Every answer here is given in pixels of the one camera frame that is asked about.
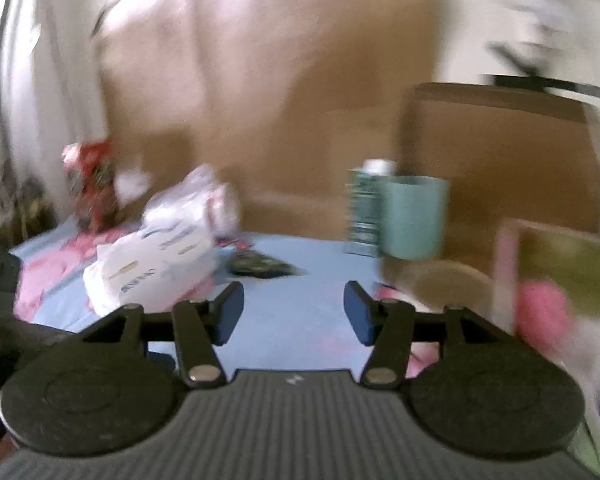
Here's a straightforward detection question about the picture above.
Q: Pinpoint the red patterned packet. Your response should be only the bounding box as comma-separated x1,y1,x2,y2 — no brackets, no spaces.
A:
62,140,121,233

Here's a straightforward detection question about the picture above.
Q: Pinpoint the pink yarn bundle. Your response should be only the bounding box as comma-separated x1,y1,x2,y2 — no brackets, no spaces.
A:
514,280,578,353

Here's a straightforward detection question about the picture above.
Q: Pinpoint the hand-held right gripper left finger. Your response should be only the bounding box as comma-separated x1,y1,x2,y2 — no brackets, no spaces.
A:
82,281,245,389

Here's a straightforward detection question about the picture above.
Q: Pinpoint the black stand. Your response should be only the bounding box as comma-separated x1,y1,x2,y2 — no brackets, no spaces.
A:
482,42,600,103

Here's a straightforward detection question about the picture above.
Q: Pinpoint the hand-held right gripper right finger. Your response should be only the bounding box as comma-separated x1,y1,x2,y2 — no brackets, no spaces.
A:
344,281,501,389

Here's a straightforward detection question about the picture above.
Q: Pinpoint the dark cloth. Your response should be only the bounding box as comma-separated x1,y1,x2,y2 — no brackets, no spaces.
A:
0,240,81,411

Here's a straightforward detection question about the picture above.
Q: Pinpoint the green tube with white cap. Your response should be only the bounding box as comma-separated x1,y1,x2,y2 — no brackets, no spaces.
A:
345,159,398,258

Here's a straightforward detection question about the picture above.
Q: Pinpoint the brown cardboard box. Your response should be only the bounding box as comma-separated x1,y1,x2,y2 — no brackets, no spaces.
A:
392,82,600,266

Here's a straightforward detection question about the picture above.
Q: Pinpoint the clear bag of white pads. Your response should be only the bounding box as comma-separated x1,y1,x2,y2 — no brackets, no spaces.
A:
140,162,243,238

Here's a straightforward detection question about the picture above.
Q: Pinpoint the white tissue pack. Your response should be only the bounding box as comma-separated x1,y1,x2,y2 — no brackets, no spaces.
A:
82,222,221,317

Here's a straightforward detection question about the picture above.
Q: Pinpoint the blue printed bed sheet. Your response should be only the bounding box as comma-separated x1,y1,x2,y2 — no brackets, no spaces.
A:
7,217,501,376

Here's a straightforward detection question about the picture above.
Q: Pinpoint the small dark green packet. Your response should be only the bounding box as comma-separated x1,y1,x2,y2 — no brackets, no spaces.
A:
227,249,306,280

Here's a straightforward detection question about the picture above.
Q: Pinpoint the pale curtain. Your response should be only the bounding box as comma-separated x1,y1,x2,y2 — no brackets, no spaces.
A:
0,0,106,241

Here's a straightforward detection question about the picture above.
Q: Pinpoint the large cardboard sheet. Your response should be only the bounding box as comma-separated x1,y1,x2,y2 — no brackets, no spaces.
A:
92,0,446,241

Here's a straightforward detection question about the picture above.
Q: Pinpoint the teal cup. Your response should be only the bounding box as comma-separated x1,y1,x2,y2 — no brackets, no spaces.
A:
379,175,452,262

